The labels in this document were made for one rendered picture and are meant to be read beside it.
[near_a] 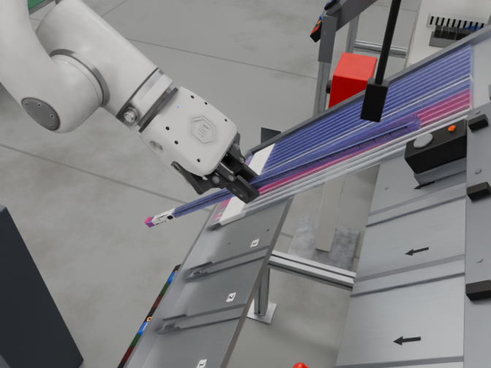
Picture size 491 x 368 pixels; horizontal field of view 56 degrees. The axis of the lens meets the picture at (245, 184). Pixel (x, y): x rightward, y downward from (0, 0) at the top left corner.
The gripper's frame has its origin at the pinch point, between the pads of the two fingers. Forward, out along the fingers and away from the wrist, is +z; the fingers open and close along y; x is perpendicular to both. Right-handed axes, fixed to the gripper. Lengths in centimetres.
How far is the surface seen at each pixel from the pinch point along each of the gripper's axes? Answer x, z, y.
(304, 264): 54, 45, 35
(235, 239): 18.7, 9.3, 4.2
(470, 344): -28.4, 10.6, -21.6
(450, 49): -16.5, 14.8, 37.6
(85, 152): 156, -29, 80
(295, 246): 85, 57, 63
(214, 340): 10.4, 10.3, -16.3
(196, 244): 27.2, 6.0, 3.5
